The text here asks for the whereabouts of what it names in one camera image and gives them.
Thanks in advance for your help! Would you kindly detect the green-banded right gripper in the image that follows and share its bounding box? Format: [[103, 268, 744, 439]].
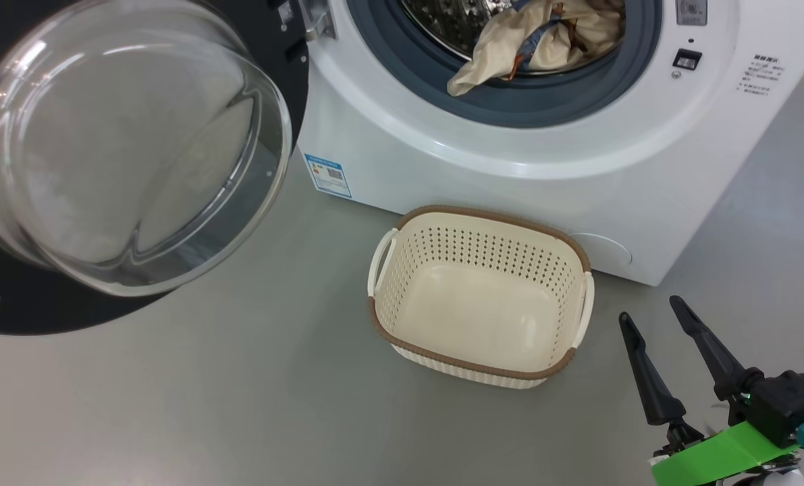
[[620, 296, 801, 486]]

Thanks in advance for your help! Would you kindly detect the cream fabric garment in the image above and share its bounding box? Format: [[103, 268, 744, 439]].
[[447, 0, 626, 97]]

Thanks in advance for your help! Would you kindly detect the black-rimmed glass washer door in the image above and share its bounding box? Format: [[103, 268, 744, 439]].
[[0, 0, 311, 336]]

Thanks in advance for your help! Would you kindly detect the cream perforated laundry basket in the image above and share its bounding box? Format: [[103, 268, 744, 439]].
[[367, 205, 596, 390]]

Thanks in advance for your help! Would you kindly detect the white front-load washing machine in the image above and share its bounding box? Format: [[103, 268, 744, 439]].
[[297, 0, 804, 288]]

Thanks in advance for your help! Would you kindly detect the grey warning sticker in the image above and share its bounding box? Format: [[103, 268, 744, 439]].
[[675, 0, 708, 26]]

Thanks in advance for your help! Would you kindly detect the blue energy label sticker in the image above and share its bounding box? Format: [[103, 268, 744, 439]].
[[304, 153, 353, 199]]

